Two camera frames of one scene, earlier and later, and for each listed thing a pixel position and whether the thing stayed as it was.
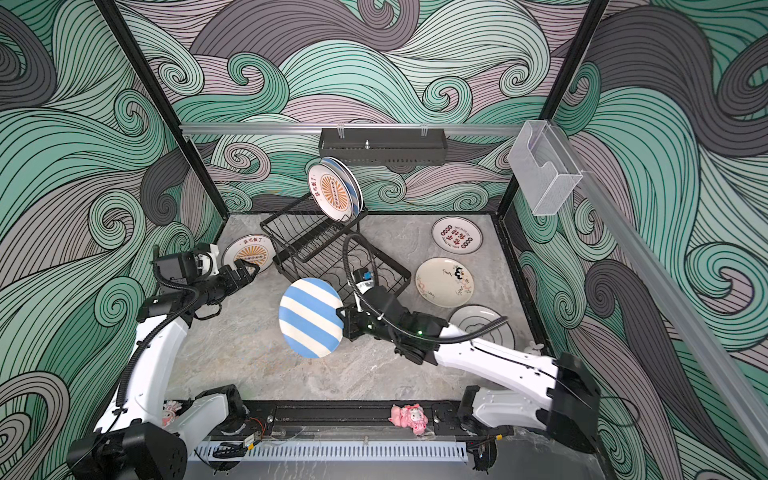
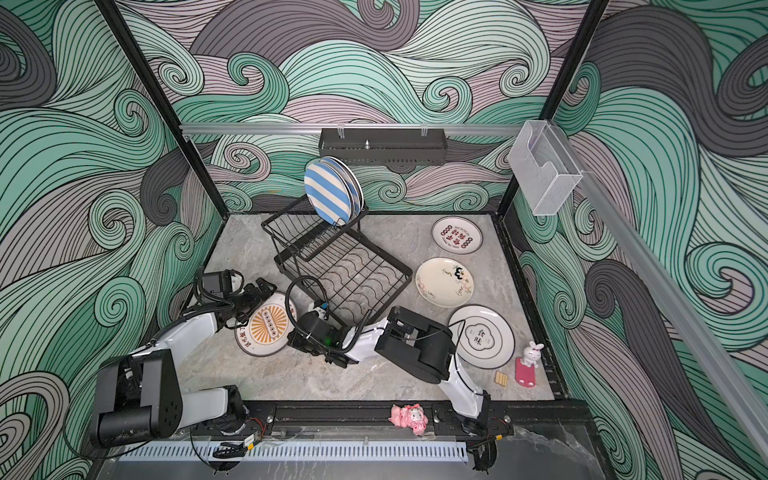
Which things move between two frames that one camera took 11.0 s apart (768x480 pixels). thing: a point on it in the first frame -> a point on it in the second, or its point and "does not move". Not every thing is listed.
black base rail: [340, 419] does not move
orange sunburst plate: [330, 192] -> [354, 194]
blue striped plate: [352, 178] does not move
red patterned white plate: [457, 235] does not move
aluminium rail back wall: [356, 128] does not move
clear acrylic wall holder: [543, 166] does not move
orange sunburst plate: [252, 248] -> [268, 327]
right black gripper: [351, 320] -> [294, 339]
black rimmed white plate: [469, 317] does not move
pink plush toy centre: [410, 415] does not move
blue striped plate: [308, 317] -> [328, 190]
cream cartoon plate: [445, 282] does not move
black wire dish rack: [308, 244] does not move
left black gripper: [233, 284] -> [255, 298]
